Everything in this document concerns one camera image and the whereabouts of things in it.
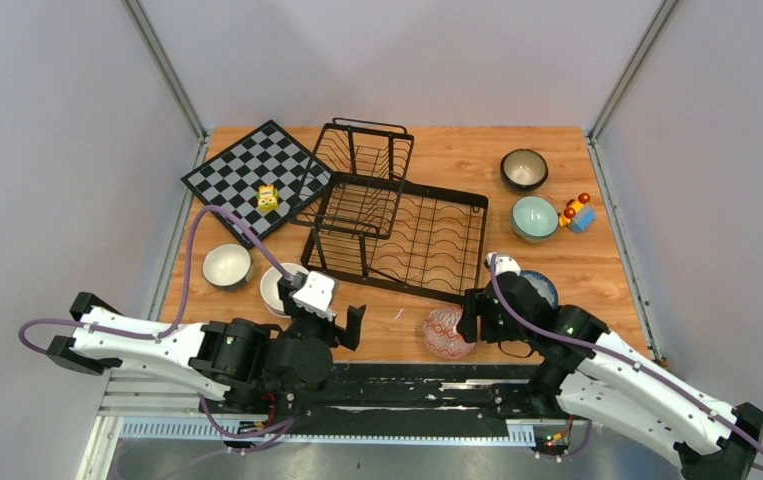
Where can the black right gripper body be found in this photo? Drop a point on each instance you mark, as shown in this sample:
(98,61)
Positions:
(494,327)

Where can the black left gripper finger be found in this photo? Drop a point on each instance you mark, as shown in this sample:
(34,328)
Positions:
(287,287)
(350,337)

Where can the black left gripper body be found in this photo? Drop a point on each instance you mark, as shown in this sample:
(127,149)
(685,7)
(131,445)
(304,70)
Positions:
(306,327)

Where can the cream leaf bowl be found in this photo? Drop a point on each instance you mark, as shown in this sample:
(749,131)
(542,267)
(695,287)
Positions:
(268,288)

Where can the blue diamond pattern bowl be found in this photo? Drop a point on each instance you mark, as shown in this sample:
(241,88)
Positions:
(441,336)

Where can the blue white porcelain bowl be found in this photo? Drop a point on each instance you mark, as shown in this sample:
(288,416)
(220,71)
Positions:
(543,285)

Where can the teal white striped bowl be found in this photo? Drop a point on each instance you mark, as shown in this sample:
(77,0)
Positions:
(228,267)

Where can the black wire dish rack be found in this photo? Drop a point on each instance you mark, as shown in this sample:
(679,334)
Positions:
(372,226)

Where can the black white chessboard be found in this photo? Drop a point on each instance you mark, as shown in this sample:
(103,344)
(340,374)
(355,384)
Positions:
(267,155)

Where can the green floral bowl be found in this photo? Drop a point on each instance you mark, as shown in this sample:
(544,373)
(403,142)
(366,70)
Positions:
(534,219)

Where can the dark blue glazed bowl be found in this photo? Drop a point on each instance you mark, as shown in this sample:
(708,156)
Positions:
(523,170)

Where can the cream painted bowl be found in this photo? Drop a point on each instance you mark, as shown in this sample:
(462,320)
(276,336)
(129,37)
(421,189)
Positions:
(275,312)

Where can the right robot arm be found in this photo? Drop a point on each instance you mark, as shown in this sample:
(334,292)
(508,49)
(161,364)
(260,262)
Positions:
(588,370)

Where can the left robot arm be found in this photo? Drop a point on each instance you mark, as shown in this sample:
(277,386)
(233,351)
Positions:
(237,362)

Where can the yellow toy block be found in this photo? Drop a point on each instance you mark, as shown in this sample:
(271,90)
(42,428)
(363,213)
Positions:
(267,198)

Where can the orange blue toy blocks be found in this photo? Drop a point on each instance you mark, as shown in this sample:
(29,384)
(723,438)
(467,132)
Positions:
(578,215)

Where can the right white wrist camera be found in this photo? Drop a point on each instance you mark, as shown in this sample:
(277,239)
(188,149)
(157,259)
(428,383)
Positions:
(499,263)

